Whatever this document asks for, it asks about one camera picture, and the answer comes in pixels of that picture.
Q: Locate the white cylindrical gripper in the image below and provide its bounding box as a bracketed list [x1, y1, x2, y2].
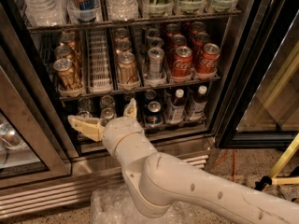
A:
[67, 98, 144, 155]

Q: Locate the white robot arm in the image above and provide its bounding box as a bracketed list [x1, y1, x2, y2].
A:
[67, 115, 299, 224]

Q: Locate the back left blue pepsi can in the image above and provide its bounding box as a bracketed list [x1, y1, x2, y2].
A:
[123, 92, 135, 103]

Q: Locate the blue pepsi can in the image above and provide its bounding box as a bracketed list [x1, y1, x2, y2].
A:
[123, 92, 135, 103]
[144, 90, 157, 105]
[147, 101, 162, 124]

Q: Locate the front left clear green can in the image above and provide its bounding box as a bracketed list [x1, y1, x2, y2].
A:
[77, 110, 93, 118]

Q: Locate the back left clear can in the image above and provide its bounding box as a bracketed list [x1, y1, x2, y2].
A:
[77, 98, 94, 113]

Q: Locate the front right blue pepsi can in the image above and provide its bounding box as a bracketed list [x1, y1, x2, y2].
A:
[147, 101, 162, 124]

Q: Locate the back right blue pepsi can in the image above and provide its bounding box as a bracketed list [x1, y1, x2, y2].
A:
[144, 90, 157, 105]

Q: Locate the front gold can centre row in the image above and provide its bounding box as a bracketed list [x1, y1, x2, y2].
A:
[118, 51, 137, 84]

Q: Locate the gold can row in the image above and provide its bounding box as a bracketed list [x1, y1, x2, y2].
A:
[114, 28, 130, 42]
[115, 41, 132, 55]
[118, 51, 137, 84]
[59, 32, 82, 63]
[53, 58, 82, 91]
[54, 44, 82, 75]

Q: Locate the front gold can left row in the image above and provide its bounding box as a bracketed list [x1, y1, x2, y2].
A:
[53, 58, 82, 91]

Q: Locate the middle gold can centre row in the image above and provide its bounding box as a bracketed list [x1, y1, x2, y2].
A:
[115, 41, 132, 55]

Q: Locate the front slim silver can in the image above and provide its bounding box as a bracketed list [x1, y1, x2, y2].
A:
[148, 47, 164, 79]

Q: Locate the slim silver can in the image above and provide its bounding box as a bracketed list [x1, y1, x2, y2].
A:
[146, 28, 160, 43]
[148, 47, 164, 79]
[148, 37, 164, 49]

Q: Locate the middle gold can left row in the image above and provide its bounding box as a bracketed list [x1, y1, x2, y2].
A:
[54, 44, 82, 75]

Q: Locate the back gold can centre row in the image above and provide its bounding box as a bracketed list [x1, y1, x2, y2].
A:
[114, 28, 130, 42]

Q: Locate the front left red cola can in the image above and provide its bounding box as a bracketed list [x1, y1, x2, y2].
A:
[171, 46, 192, 77]

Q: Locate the red cola can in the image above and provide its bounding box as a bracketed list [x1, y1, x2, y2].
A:
[192, 32, 210, 55]
[171, 46, 192, 77]
[188, 21, 206, 37]
[164, 23, 180, 40]
[170, 35, 187, 51]

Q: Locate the middle slim silver can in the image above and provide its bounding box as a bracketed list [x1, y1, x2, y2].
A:
[148, 37, 164, 49]

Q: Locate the left closed fridge door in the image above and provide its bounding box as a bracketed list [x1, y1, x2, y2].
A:
[0, 49, 71, 189]

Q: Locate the back gold can left row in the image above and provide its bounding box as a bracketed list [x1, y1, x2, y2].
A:
[59, 32, 82, 63]

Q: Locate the stainless steel fridge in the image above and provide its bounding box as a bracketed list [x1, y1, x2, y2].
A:
[0, 0, 269, 220]

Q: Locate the back slim silver can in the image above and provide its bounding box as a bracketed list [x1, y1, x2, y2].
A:
[146, 28, 160, 43]

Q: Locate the middle left red cola can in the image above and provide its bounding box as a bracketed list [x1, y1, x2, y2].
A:
[170, 35, 187, 51]

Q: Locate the back left red cola can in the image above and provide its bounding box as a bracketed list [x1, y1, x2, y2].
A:
[164, 23, 180, 40]

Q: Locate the front right orange cola can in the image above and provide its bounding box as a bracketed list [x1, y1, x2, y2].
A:
[195, 43, 221, 75]

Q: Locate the middle right red cola can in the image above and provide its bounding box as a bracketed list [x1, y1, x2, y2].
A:
[192, 32, 210, 55]

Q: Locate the back right red cola can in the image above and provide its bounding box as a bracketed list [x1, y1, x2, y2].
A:
[188, 21, 206, 37]

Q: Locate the blue red bull can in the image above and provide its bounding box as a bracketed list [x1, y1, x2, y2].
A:
[67, 0, 98, 24]

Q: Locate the open glass fridge door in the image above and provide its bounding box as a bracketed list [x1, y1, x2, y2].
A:
[213, 0, 298, 149]

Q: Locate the left brown juice bottle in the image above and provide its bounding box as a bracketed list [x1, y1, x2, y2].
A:
[166, 89, 185, 124]

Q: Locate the brown juice bottle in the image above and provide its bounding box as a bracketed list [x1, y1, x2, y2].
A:
[166, 89, 185, 124]
[186, 85, 207, 120]

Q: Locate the right brown juice bottle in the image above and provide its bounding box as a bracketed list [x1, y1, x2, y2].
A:
[186, 85, 207, 120]

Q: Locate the clear water bottle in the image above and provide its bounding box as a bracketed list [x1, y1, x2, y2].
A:
[24, 0, 67, 27]
[106, 0, 138, 21]

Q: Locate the left clear water bottle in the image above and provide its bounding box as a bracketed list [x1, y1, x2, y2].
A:
[24, 0, 67, 27]

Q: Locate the yellow black tripod stand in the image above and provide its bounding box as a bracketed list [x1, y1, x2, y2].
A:
[254, 135, 299, 203]

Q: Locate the empty white wire can tray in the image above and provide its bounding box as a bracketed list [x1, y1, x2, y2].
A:
[87, 29, 113, 94]

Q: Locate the orange extension cable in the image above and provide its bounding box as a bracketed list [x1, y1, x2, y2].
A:
[212, 148, 237, 183]

